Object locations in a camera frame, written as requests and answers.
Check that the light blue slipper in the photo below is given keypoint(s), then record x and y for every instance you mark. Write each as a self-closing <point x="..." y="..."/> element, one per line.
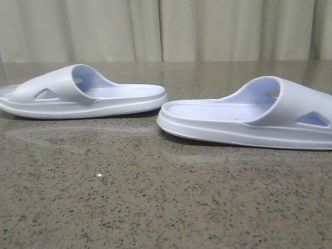
<point x="79" y="91"/>
<point x="266" y="112"/>

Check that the beige pleated curtain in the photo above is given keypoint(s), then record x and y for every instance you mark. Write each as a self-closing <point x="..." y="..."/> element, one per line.
<point x="168" y="31"/>

